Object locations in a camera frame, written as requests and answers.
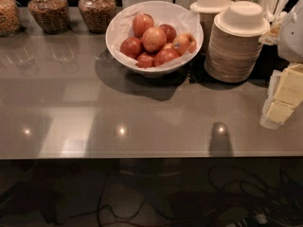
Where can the red yellow apple centre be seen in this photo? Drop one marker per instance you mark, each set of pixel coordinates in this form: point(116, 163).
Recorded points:
point(154, 38)

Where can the dark red apple back right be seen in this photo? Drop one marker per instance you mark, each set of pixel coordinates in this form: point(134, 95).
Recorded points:
point(169, 31)

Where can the middle glass jar of grains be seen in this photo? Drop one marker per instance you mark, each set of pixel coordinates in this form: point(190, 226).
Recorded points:
point(52, 16)

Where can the white paper bowl liner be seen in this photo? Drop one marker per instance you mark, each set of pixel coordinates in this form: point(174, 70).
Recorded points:
point(186, 23)

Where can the white ceramic bowl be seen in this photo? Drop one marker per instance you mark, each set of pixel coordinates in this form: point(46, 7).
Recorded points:
point(117, 26)

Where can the front stack of paper bowls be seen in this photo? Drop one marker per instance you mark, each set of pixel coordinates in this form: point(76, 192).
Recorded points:
point(234, 46)

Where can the red apple front centre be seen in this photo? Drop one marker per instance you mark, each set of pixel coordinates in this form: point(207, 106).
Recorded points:
point(165, 55)

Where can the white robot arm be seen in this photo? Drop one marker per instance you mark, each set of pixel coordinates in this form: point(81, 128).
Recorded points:
point(290, 36)

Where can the red apple top back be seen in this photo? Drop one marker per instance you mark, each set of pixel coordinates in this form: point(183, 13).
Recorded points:
point(141, 23)

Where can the stack of paper bowls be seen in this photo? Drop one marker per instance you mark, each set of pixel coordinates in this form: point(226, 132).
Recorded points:
point(208, 9)
point(234, 46)

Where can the rear stack of paper bowls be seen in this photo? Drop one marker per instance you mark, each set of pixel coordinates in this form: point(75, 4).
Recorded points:
point(208, 9)

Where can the yellow red apple right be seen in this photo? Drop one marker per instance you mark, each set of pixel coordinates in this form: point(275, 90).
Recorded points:
point(183, 43)

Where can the left glass jar of grains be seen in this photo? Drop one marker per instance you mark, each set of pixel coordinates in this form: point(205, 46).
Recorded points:
point(10, 21)

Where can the glass jar of grains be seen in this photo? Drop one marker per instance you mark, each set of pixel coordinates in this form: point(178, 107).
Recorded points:
point(52, 16)
point(10, 21)
point(97, 14)

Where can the right glass jar of grains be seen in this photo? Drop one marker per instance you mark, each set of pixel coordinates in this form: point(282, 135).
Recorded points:
point(97, 14)

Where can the red apple front left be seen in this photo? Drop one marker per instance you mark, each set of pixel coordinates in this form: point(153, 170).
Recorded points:
point(145, 60)

